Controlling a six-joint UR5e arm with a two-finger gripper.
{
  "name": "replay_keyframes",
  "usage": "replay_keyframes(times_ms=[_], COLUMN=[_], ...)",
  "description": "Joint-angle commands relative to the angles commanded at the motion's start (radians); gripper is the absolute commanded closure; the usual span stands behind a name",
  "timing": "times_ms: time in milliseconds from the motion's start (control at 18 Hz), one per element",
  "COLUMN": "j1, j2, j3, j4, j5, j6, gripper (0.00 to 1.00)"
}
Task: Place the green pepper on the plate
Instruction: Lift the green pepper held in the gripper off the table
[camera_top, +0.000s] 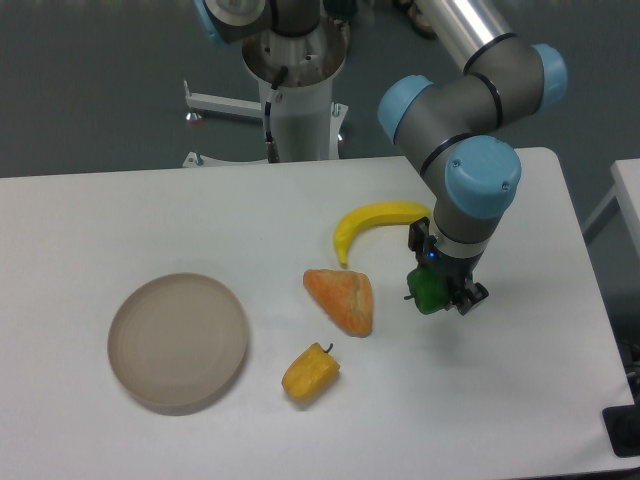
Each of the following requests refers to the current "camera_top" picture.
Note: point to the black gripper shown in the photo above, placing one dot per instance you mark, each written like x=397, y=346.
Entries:
x=456, y=273

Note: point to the green toy pepper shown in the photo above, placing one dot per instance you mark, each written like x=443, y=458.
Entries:
x=428, y=290

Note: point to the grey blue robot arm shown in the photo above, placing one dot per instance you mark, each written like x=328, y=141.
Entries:
x=447, y=132

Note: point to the yellow toy pepper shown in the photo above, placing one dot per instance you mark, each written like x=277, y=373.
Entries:
x=310, y=373

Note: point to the beige round plate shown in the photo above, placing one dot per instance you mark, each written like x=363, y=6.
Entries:
x=177, y=342

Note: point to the yellow toy banana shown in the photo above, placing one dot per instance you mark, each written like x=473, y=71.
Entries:
x=373, y=215

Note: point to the orange toy carrot piece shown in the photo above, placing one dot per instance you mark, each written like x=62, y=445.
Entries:
x=346, y=297

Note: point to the white side table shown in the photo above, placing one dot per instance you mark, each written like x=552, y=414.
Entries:
x=622, y=197

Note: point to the black box at table edge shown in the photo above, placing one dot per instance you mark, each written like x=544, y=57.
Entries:
x=622, y=425

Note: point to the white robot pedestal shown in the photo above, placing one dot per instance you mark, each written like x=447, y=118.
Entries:
x=300, y=119

